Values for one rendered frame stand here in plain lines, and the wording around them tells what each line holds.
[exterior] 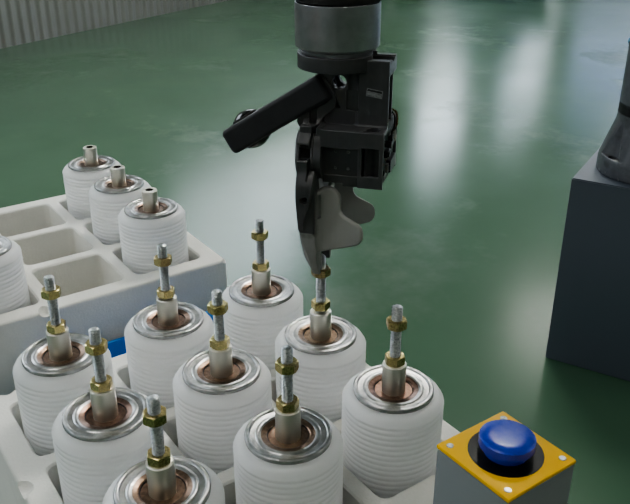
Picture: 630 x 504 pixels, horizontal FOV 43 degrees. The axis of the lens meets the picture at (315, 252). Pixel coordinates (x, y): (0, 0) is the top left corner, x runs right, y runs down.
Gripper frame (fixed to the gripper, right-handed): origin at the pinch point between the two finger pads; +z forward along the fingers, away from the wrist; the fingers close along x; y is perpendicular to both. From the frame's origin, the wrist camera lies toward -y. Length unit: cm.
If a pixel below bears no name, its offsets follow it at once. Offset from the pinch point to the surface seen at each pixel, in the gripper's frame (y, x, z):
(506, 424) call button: 20.0, -20.8, 1.7
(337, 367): 3.4, -4.0, 10.6
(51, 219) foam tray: -57, 39, 19
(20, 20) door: -198, 240, 24
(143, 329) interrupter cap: -17.6, -4.2, 9.3
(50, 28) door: -193, 256, 30
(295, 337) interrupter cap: -1.7, -1.7, 9.3
